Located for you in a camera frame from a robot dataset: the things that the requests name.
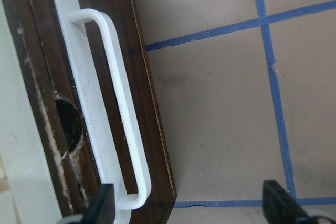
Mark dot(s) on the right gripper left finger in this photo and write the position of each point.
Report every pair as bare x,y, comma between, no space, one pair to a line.
102,207

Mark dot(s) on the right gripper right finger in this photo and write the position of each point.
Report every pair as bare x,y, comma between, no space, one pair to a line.
279,207

